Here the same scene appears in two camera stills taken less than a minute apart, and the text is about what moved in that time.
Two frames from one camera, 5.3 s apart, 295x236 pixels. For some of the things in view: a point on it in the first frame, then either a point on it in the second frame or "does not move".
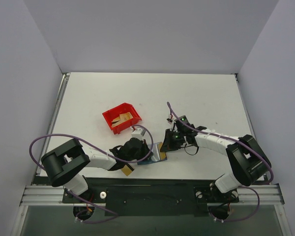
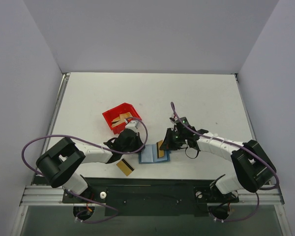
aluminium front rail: (248, 194) does not move
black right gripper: (169, 140) does not move
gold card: (127, 169) does not move
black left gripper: (145, 149) → (127, 133)
